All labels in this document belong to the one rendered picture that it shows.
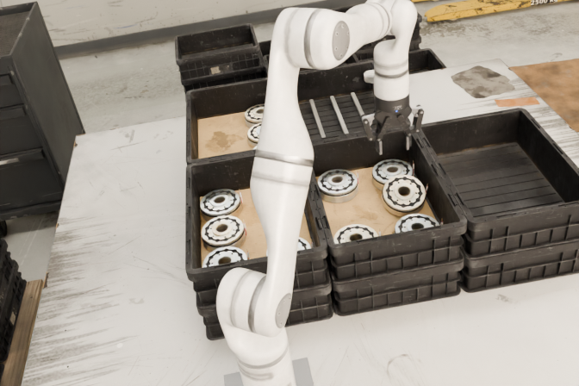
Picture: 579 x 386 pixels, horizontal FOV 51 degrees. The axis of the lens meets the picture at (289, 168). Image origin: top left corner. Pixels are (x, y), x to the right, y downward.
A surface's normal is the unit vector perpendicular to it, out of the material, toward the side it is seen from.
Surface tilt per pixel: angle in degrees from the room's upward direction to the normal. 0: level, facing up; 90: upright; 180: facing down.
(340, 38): 86
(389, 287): 89
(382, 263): 89
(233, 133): 0
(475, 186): 0
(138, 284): 0
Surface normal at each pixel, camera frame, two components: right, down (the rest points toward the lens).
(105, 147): -0.11, -0.80
